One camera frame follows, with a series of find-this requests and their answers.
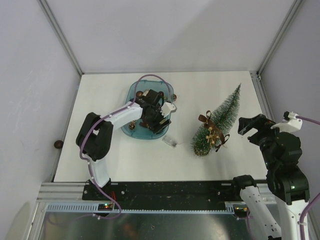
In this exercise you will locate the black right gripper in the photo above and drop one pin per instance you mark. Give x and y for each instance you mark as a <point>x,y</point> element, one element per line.
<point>261,122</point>

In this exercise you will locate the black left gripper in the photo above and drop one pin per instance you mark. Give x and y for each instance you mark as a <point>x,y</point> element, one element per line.
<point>155,127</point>

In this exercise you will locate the clear battery box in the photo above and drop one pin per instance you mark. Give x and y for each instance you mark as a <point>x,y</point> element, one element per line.
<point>170,141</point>

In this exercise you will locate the gold glitter berry sprig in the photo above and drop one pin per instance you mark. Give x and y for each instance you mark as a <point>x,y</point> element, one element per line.
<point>212,136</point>

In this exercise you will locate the brown ribbon bow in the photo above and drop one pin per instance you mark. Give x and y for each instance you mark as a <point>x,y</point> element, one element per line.
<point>207,122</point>

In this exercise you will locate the small green christmas tree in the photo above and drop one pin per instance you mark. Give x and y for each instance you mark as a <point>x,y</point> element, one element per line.
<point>224,118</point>

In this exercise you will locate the dark brown bauble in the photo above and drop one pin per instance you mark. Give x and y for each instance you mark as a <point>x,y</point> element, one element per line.
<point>139,94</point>
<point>58,144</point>

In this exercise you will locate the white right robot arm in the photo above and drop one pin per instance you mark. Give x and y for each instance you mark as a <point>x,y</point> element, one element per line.
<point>281,151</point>

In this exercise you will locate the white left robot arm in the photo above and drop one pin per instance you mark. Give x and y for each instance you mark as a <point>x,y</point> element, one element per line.
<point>95,136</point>

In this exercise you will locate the teal plastic tray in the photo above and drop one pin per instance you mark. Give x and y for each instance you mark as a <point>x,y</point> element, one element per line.
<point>139,132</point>

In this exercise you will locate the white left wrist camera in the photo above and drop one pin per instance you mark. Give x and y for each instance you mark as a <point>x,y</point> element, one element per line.
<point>168,108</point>

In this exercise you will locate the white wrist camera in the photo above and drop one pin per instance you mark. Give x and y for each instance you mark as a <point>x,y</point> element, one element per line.
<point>168,108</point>
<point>290,123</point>

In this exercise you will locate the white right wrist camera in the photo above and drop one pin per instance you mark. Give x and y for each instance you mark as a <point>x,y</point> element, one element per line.
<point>290,123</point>

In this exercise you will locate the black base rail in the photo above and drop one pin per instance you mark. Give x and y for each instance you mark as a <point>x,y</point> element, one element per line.
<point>171,194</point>

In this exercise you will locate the grey slotted cable duct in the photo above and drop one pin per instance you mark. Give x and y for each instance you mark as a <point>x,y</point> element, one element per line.
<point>105,208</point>

